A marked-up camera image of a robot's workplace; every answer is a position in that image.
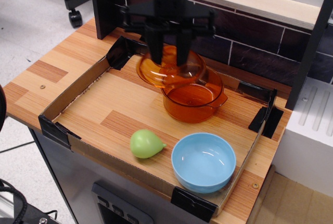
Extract light blue bowl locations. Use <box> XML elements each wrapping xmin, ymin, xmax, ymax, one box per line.
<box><xmin>171</xmin><ymin>133</ymin><xmax>236</xmax><ymax>194</ymax></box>

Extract black vertical post right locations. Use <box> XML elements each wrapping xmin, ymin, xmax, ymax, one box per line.
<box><xmin>285</xmin><ymin>0</ymin><xmax>332</xmax><ymax>110</ymax></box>

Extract black vertical post left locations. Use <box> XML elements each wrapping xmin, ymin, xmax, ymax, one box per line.
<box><xmin>92</xmin><ymin>0</ymin><xmax>115</xmax><ymax>40</ymax></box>

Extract white toy sink drainboard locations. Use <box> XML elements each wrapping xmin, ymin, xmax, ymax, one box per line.
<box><xmin>273</xmin><ymin>78</ymin><xmax>332</xmax><ymax>196</ymax></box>

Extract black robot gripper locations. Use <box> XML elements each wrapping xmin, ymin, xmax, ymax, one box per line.
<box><xmin>121</xmin><ymin>0</ymin><xmax>215</xmax><ymax>66</ymax></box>

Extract orange transparent pot lid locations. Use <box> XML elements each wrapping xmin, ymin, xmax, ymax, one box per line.
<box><xmin>136</xmin><ymin>45</ymin><xmax>206</xmax><ymax>89</ymax></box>

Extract orange transparent pot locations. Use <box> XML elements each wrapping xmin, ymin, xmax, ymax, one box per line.
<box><xmin>161</xmin><ymin>68</ymin><xmax>228</xmax><ymax>123</ymax></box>

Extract green toy pear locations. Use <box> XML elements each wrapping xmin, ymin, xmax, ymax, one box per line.
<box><xmin>130</xmin><ymin>129</ymin><xmax>167</xmax><ymax>159</ymax></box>

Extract toy oven front panel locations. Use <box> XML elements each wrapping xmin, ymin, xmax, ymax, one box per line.
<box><xmin>92</xmin><ymin>183</ymin><xmax>154</xmax><ymax>224</ymax></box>

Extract black vertical post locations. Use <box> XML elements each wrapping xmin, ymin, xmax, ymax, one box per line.
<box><xmin>285</xmin><ymin>0</ymin><xmax>332</xmax><ymax>110</ymax></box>
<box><xmin>92</xmin><ymin>0</ymin><xmax>115</xmax><ymax>40</ymax></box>

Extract black braided cable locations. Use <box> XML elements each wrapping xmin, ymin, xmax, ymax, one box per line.
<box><xmin>0</xmin><ymin>178</ymin><xmax>58</xmax><ymax>224</ymax></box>

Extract black office chair base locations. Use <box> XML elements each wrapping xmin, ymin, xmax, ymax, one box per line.
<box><xmin>65</xmin><ymin>0</ymin><xmax>90</xmax><ymax>28</ymax></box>

